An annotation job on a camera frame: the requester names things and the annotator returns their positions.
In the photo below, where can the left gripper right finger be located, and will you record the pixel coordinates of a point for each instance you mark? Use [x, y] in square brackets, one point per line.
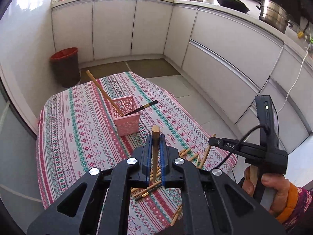
[172, 167]

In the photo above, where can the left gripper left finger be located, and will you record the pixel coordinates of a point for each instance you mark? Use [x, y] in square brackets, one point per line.
[140, 174]

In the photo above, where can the right forearm patterned sleeve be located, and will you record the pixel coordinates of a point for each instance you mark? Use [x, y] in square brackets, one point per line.
[297, 215]

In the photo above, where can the white kitchen cabinets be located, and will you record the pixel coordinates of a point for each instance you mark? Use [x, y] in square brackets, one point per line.
[229, 56]

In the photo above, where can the right hand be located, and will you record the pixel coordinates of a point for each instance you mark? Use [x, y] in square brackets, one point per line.
[278, 182]

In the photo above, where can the pink perforated basket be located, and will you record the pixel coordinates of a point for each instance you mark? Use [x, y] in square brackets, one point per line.
[128, 124]

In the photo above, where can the bamboo chopstick table edge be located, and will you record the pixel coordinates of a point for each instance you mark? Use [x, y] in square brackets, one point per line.
[176, 215]

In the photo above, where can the black chopstick in basket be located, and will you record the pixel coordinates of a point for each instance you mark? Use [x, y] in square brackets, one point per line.
[143, 107]

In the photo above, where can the bamboo chopstick right pile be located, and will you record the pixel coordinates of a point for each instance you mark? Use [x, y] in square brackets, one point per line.
[205, 156]

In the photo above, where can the patterned tablecloth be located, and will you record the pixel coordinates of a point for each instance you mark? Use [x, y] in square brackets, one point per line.
[77, 133]

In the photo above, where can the bamboo chopstick in basket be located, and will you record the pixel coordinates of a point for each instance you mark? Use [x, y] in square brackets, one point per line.
[104, 94]

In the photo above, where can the red black trash bin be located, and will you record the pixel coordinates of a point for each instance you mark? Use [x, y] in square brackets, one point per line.
[64, 65]

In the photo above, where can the steel stock pot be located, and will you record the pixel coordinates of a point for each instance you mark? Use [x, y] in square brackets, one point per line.
[274, 15]

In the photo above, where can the black frying pan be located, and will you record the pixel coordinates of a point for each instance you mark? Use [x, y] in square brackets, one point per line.
[234, 5]

